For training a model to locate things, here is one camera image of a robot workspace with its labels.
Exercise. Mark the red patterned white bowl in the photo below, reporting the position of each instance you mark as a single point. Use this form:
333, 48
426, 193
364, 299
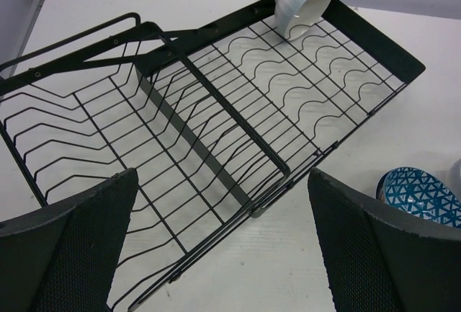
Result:
419, 193

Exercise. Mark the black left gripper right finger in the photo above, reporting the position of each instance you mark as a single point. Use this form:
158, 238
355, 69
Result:
378, 258

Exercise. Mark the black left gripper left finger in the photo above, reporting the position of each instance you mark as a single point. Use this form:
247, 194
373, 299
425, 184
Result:
63, 257

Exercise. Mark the black wire dish rack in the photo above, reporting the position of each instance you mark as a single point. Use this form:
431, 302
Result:
219, 121

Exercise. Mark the pale blue bowl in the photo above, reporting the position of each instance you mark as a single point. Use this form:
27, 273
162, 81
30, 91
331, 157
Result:
293, 18
453, 179

